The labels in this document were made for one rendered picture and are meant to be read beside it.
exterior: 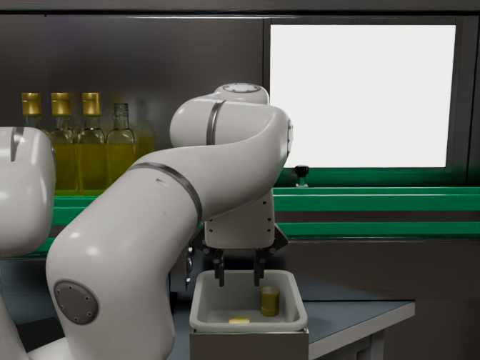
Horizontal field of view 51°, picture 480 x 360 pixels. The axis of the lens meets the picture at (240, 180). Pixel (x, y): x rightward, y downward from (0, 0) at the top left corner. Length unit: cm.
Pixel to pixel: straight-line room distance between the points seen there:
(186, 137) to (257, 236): 21
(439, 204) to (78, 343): 80
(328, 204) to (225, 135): 48
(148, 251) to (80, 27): 84
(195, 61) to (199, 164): 68
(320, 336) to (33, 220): 56
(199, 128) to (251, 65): 56
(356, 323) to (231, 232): 36
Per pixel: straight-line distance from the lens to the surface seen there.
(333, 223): 101
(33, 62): 123
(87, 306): 38
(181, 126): 58
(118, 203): 40
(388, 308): 105
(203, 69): 112
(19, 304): 100
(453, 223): 109
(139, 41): 114
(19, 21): 125
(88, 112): 102
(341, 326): 96
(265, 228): 72
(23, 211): 52
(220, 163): 47
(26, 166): 54
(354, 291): 105
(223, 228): 71
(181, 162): 45
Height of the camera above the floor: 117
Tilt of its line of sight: 10 degrees down
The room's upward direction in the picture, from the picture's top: straight up
